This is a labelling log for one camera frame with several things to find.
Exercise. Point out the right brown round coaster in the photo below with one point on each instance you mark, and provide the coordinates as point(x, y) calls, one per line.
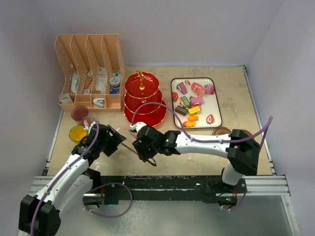
point(247, 132)

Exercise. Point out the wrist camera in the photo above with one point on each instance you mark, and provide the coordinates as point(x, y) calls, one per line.
point(87, 126)
point(135, 128)

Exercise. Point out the orange fish pastry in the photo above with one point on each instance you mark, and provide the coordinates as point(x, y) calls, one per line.
point(189, 124)
point(193, 118)

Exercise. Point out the green striped cake slice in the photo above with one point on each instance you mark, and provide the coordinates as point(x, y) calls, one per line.
point(185, 102)

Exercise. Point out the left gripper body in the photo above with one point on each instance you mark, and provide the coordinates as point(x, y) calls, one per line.
point(109, 144)

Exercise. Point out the pink mug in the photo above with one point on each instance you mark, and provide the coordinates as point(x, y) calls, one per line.
point(79, 113)

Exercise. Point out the left brown round coaster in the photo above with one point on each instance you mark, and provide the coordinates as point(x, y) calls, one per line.
point(221, 131)

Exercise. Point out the peach desk file organizer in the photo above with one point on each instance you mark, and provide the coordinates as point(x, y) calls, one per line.
point(97, 58)

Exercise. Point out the lower orange fish pastry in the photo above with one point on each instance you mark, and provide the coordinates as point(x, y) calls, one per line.
point(189, 124)

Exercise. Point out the purple striped cake slice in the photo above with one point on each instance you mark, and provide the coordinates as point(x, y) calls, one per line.
point(182, 88)

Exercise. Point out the pink heart cake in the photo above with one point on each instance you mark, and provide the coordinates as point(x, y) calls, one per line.
point(198, 89)

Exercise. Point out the metal serving tongs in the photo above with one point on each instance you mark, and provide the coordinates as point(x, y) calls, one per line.
point(130, 138)

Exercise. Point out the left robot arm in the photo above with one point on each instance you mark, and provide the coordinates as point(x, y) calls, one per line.
point(40, 214)

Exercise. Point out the yellow mug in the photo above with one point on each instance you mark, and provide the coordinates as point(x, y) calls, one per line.
point(77, 133)

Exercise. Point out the brown round coaster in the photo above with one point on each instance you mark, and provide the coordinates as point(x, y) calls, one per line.
point(221, 131)
point(247, 132)

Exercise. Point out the chocolate cake slice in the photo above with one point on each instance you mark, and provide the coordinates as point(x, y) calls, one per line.
point(181, 110)

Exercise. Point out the red three-tier cake stand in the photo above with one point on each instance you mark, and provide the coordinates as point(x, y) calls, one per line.
point(143, 99)

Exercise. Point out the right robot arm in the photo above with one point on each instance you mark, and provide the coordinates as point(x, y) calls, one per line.
point(241, 150)

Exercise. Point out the upper orange fish pastry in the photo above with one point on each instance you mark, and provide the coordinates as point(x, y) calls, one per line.
point(193, 118)

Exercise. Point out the white blue tube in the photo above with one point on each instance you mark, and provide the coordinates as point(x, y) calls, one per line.
point(75, 82)

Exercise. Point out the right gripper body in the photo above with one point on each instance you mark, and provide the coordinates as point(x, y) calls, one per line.
point(146, 151)

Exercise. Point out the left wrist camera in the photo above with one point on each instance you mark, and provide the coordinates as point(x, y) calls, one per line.
point(87, 126)

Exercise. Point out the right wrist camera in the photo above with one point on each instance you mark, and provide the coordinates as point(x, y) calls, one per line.
point(135, 128)

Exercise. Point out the small carton box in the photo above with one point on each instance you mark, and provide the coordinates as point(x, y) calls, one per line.
point(65, 98)

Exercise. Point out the white strawberry enamel tray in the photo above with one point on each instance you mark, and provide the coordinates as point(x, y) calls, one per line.
point(210, 115)

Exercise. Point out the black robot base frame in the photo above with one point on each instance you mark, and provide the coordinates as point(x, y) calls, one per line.
point(207, 189)

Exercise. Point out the pink striped cake slice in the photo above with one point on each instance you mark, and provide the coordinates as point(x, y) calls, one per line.
point(195, 101)

